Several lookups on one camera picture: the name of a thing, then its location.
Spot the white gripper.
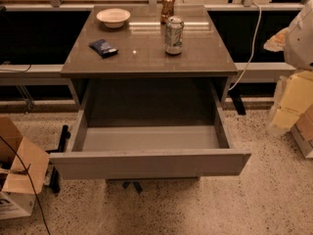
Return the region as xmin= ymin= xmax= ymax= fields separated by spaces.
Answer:
xmin=263 ymin=27 xmax=313 ymax=136

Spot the green white 7up can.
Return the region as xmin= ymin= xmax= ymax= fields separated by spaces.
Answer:
xmin=164 ymin=16 xmax=184 ymax=55

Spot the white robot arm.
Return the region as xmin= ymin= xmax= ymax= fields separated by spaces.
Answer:
xmin=263 ymin=0 xmax=313 ymax=136

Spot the open grey top drawer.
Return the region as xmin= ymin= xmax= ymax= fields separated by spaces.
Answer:
xmin=49 ymin=78 xmax=252 ymax=181

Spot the grey cabinet with glossy top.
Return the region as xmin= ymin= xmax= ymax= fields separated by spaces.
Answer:
xmin=61 ymin=5 xmax=238 ymax=101

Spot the brown soda can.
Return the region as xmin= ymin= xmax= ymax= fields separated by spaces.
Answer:
xmin=160 ymin=0 xmax=175 ymax=24

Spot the cardboard box right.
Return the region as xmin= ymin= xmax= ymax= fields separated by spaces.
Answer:
xmin=291 ymin=105 xmax=313 ymax=159

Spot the white ceramic bowl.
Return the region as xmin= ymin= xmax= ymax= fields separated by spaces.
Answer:
xmin=96 ymin=8 xmax=130 ymax=28

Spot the blue snack bag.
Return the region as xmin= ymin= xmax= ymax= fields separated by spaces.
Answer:
xmin=89 ymin=39 xmax=118 ymax=58

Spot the open cardboard box left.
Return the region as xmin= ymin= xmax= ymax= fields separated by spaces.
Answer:
xmin=0 ymin=117 xmax=49 ymax=219

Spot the white cable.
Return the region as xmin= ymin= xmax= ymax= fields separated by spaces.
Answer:
xmin=228 ymin=2 xmax=263 ymax=92

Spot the black cable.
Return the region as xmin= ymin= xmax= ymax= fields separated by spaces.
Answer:
xmin=0 ymin=135 xmax=52 ymax=235

